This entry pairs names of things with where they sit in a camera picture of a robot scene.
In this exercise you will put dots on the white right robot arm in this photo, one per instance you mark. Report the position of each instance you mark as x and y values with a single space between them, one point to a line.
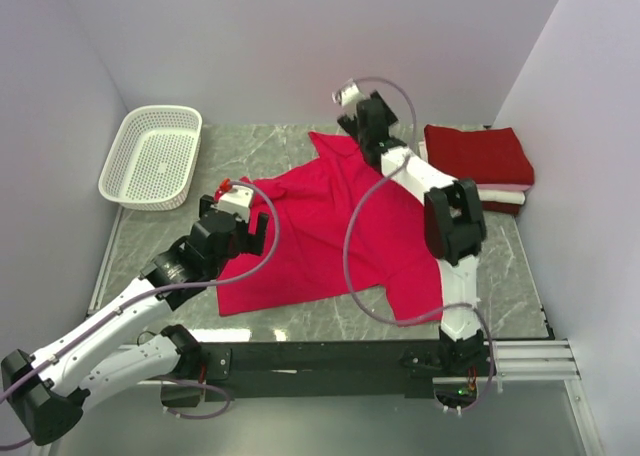
453 223

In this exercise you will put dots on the aluminium frame rail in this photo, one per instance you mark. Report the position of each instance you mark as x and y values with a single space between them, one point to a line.
518 360

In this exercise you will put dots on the white plastic basket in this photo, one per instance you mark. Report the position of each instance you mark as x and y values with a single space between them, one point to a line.
152 160

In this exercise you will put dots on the pink white folded t-shirt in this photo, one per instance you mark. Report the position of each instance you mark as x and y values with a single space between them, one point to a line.
500 195

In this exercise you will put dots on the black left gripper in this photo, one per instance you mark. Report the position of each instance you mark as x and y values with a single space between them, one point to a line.
255 241

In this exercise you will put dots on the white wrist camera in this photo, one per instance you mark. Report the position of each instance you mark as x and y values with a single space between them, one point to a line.
234 199
349 94

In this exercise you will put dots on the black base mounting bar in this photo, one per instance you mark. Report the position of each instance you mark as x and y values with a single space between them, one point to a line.
310 371

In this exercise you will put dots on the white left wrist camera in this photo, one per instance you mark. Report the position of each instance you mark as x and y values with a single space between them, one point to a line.
234 199

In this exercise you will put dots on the bright red t-shirt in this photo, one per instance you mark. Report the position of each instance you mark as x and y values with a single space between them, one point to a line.
314 203

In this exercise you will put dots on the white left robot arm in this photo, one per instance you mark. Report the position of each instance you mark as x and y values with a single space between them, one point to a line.
50 389

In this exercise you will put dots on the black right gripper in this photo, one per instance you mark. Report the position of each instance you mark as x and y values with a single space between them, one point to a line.
349 124

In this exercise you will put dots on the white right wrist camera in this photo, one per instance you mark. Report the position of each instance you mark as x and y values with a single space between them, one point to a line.
349 94

